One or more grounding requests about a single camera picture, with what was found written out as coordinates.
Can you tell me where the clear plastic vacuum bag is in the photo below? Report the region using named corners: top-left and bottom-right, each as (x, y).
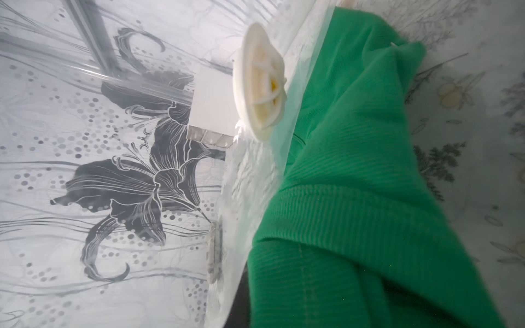
top-left (202, 0), bottom-right (411, 328)

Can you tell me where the green garment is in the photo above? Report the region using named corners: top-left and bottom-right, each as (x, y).
top-left (247, 8), bottom-right (504, 327)

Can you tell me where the white mini drawer unit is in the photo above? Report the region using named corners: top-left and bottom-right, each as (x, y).
top-left (187, 67), bottom-right (239, 149)

